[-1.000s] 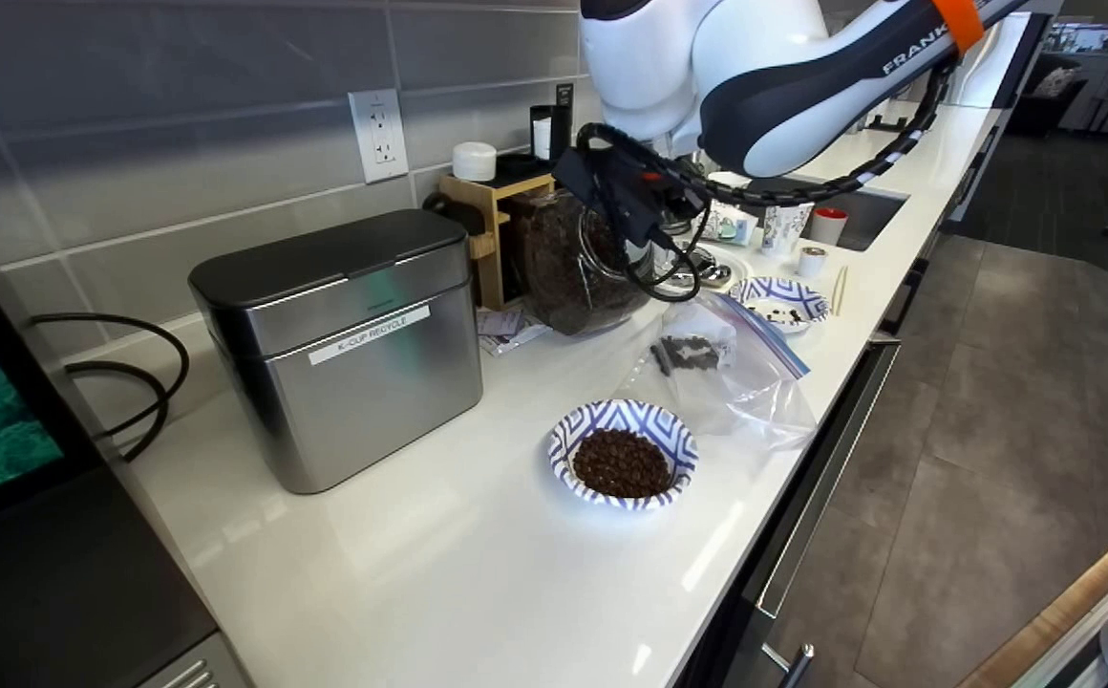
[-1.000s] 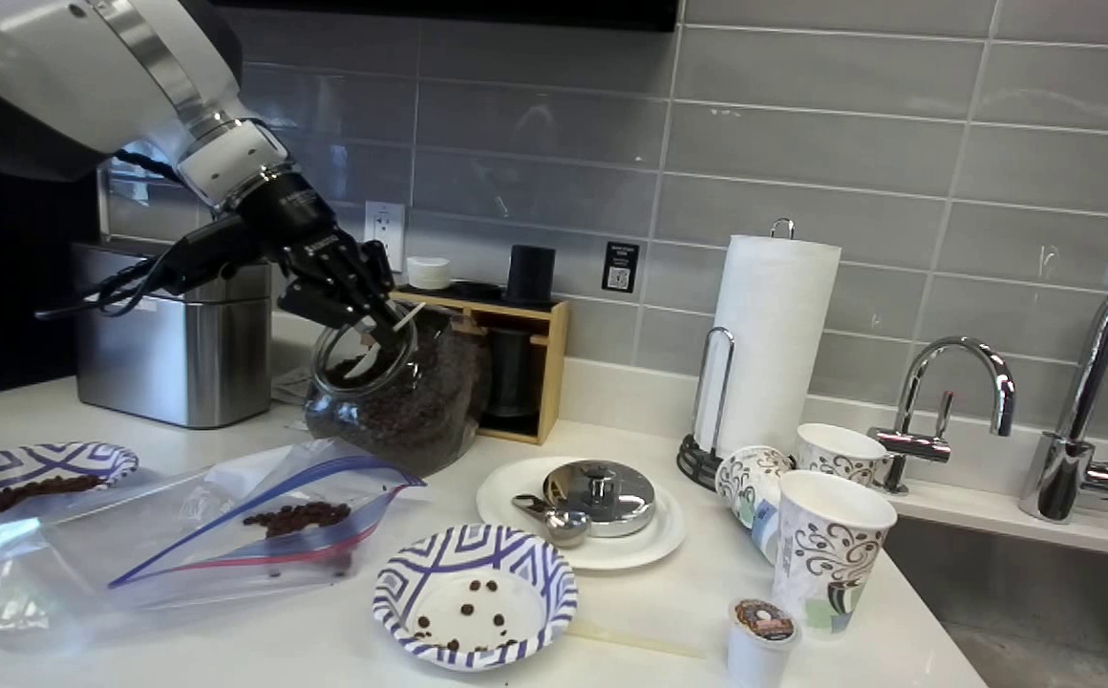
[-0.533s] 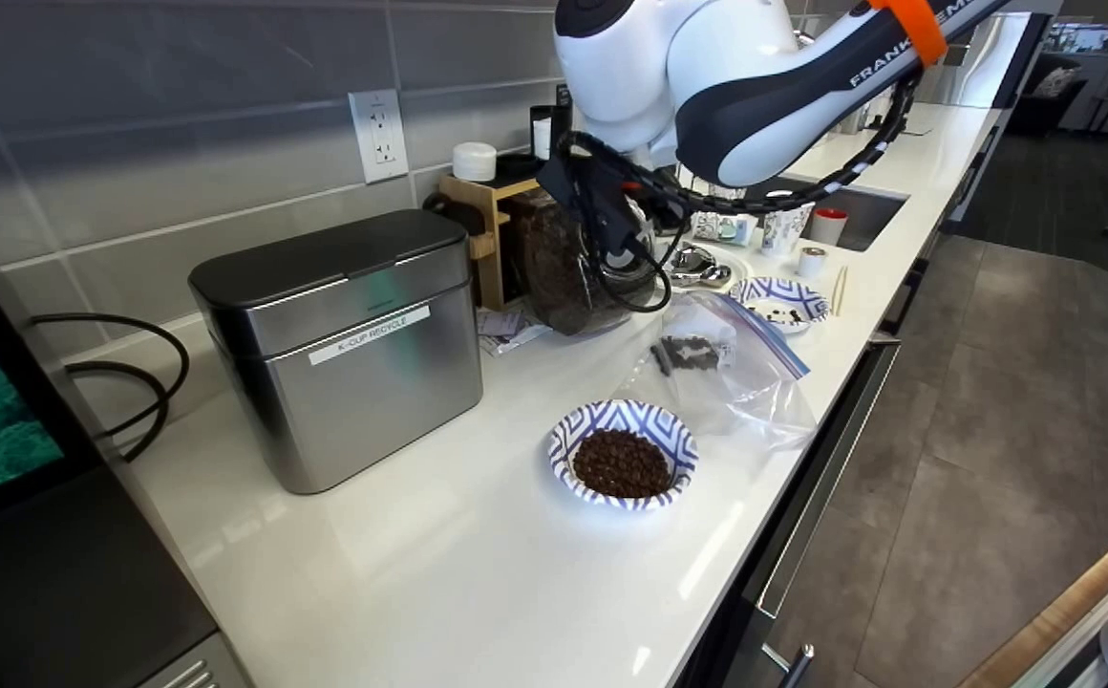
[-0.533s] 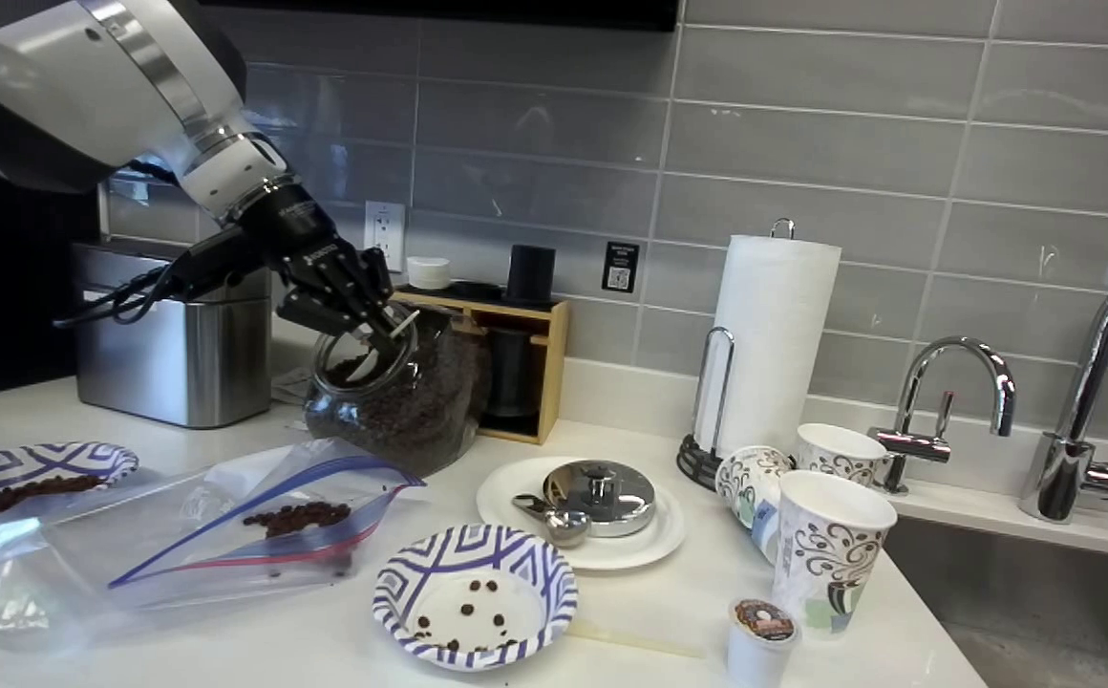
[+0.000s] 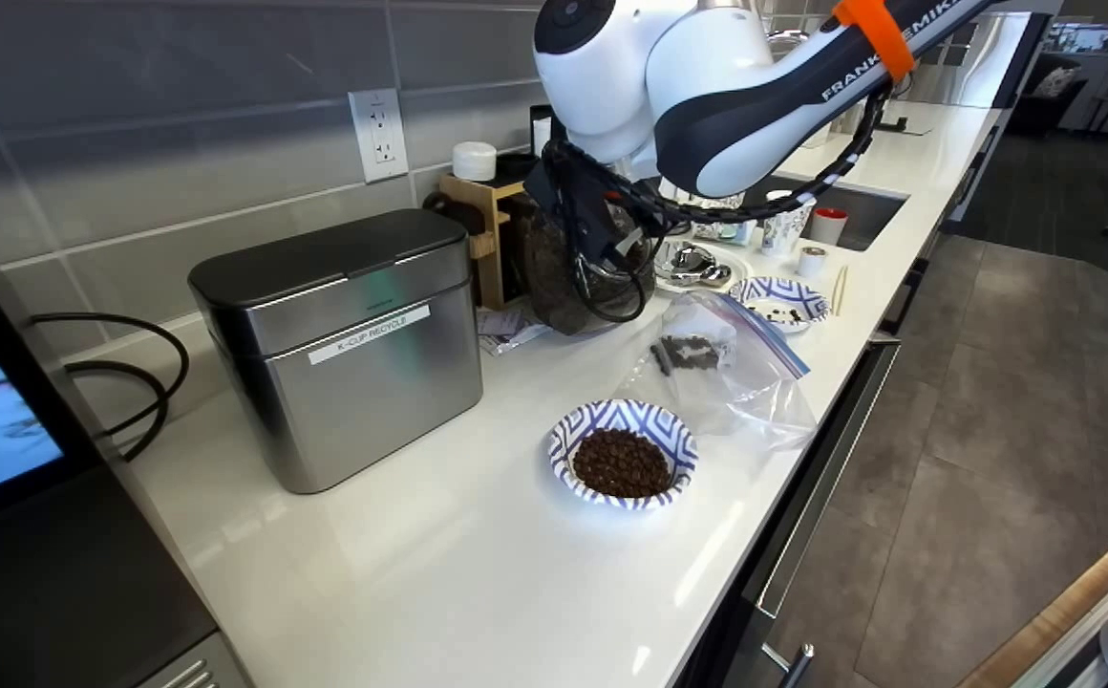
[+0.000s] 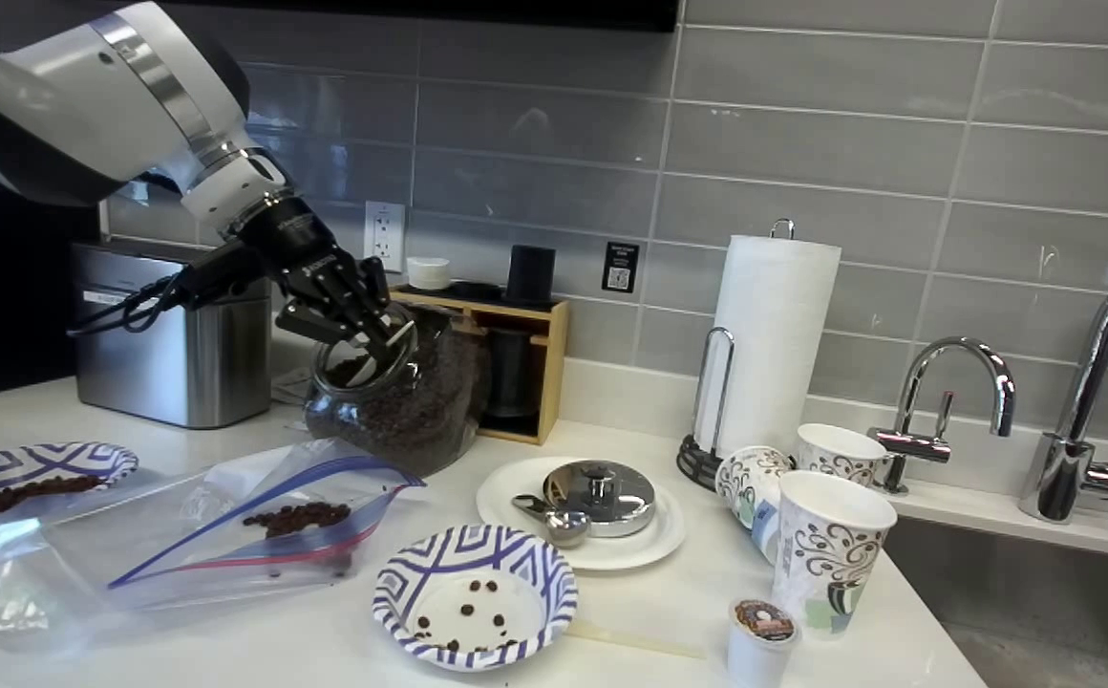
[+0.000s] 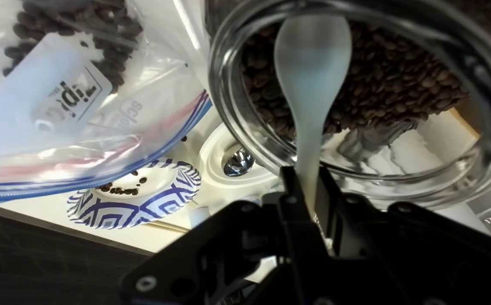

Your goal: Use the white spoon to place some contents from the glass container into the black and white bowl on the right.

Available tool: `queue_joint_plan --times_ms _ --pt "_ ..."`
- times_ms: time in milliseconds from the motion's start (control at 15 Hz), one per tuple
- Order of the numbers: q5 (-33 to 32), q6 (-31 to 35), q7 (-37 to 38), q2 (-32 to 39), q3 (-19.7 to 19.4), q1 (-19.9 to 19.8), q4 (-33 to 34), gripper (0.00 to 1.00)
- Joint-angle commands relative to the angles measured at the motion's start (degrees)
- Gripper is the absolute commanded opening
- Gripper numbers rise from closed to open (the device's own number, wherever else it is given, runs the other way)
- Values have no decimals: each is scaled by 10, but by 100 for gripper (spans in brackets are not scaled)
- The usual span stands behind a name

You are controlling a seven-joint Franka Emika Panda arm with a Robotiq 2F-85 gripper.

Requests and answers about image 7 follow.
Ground white bowl with metal cup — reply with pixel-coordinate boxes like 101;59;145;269
197;123;294;191

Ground blue patterned bowl few beans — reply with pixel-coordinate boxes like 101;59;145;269
67;159;204;230

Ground clear zip plastic bag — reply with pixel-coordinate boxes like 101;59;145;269
0;0;218;208

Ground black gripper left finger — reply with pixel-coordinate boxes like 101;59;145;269
278;164;317;227

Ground glass jar of coffee beans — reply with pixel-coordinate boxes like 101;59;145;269
209;0;491;200

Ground white plastic spoon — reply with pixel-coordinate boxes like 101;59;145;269
273;13;355;220

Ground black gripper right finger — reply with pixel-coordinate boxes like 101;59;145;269
317;164;351;227

